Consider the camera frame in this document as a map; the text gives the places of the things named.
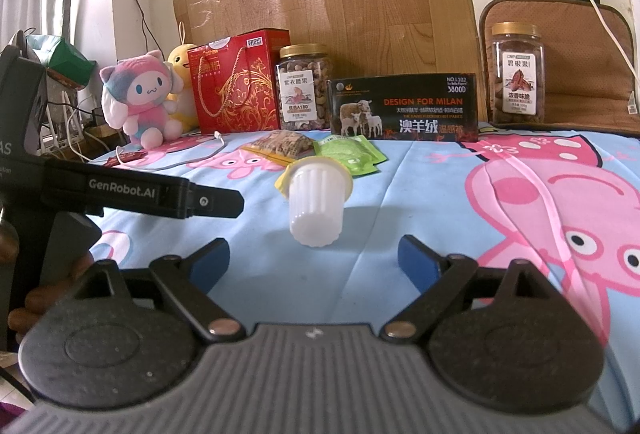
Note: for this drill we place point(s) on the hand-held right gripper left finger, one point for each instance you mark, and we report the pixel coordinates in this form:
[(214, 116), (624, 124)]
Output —
[(212, 261)]

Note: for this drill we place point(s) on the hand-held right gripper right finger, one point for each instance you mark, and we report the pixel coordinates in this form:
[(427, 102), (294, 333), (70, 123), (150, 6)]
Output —
[(415, 259)]

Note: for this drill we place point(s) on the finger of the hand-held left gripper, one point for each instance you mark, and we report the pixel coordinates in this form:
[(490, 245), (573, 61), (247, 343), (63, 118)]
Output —
[(220, 201)]

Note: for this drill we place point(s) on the small red snack packet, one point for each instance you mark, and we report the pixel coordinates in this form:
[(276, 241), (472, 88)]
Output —
[(131, 158)]

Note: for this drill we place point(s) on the clear mixed nut packet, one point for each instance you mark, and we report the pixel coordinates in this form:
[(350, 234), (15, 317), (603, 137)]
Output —
[(282, 145)]

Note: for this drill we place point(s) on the white jelly cup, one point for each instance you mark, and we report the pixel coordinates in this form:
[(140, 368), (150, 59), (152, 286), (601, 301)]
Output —
[(315, 209)]

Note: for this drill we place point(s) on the green snack packet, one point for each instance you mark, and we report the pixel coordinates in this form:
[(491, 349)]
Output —
[(332, 150), (367, 159)]

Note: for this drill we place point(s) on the person's left hand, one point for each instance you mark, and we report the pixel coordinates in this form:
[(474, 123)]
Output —
[(30, 304)]

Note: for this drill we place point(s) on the cartoon pig printed blanket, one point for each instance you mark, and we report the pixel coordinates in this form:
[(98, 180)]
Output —
[(425, 194)]

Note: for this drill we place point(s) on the pink plush toy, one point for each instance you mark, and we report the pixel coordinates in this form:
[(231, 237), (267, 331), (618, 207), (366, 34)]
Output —
[(142, 99)]

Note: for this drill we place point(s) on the red gift box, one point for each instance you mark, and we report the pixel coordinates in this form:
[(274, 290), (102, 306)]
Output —
[(235, 84)]

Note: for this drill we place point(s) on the green box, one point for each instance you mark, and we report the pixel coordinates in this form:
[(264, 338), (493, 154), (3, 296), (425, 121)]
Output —
[(67, 54)]

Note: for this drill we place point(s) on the gold-lid cashew jar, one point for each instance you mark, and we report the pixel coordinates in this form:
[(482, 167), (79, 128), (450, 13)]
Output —
[(305, 89)]

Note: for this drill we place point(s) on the black sheep-print box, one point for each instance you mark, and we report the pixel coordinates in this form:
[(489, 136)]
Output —
[(425, 114)]

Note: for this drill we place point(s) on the yellow plush toy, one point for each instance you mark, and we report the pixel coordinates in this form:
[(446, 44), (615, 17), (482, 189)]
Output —
[(181, 59)]

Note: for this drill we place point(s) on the gold-lid pecan jar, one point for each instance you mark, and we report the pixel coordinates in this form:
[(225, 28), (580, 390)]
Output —
[(517, 79)]

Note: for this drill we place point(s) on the wood-pattern board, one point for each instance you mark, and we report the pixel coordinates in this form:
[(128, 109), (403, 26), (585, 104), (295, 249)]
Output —
[(360, 4)]

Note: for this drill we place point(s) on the brown seat cushion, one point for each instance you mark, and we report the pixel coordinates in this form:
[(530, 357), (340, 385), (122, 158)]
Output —
[(585, 64)]

